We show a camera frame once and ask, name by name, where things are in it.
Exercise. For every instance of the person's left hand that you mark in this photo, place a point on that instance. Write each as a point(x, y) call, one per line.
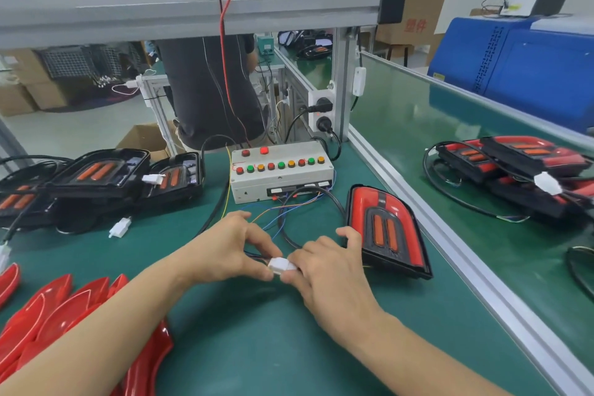
point(227, 247)

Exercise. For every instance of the person's right hand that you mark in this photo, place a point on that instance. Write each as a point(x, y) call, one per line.
point(334, 280)

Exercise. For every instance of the pile of black lamp housings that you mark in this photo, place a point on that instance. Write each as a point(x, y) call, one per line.
point(97, 173)

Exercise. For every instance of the person's left forearm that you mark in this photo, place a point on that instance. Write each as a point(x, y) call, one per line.
point(102, 345)

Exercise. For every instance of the person's right forearm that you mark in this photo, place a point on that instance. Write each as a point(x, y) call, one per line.
point(427, 363)

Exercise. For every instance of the beige test button box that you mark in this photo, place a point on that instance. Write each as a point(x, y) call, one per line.
point(278, 189)

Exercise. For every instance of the low open cardboard carton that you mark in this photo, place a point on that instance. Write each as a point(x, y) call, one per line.
point(141, 140)

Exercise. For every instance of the white power strip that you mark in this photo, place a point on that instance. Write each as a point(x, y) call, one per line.
point(313, 99)

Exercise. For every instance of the white metal stand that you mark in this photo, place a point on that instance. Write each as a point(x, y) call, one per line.
point(153, 92)

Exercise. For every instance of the pile of red lens covers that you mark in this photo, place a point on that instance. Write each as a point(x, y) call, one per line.
point(46, 326)

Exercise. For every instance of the large cardboard box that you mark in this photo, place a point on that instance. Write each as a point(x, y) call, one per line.
point(51, 92)

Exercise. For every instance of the black mesh basket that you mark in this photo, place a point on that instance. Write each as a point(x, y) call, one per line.
point(82, 62)

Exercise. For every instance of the small cardboard box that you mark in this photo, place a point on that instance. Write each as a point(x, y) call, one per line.
point(14, 101)

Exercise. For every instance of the blue plastic crate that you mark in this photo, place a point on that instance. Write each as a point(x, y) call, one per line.
point(520, 71)

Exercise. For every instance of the white switch box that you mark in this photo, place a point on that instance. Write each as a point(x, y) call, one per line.
point(359, 81)

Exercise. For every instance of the aluminium workstation frame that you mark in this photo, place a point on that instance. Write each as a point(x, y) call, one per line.
point(186, 10)

